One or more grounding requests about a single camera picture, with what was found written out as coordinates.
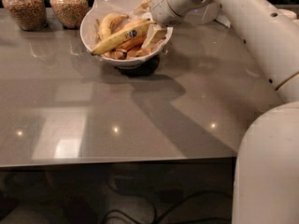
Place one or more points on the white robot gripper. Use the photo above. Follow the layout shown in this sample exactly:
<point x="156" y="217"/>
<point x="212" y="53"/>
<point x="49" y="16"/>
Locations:
<point x="159" y="5"/>

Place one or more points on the long yellow banana with sticker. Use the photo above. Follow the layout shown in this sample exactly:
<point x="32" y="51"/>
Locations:
<point x="123" y="35"/>

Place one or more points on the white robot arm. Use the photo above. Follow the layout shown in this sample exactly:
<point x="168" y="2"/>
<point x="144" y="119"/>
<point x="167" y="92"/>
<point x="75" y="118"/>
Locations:
<point x="266" y="186"/>

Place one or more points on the orange ripe banana in middle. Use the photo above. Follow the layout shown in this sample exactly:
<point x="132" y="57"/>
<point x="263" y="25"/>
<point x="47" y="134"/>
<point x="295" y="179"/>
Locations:
<point x="136" y="41"/>

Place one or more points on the white ceramic bowl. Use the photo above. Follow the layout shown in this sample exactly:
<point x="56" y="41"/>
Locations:
<point x="100" y="9"/>

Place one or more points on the white paper bowl liner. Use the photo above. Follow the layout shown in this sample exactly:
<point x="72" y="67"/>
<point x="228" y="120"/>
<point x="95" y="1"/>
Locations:
<point x="123" y="31"/>

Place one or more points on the orange banana at bottom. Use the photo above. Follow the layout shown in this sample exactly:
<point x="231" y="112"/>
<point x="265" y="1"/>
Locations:
<point x="123" y="54"/>

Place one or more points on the curved yellow banana at back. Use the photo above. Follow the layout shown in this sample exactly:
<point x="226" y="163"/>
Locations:
<point x="109" y="23"/>

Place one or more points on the glass jar of grains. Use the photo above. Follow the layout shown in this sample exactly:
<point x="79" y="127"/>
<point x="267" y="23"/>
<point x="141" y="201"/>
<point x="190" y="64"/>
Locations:
<point x="70" y="13"/>
<point x="29" y="15"/>

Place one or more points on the left glass jar of grains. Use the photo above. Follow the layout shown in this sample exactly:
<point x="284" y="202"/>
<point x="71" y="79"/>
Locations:
<point x="29" y="15"/>

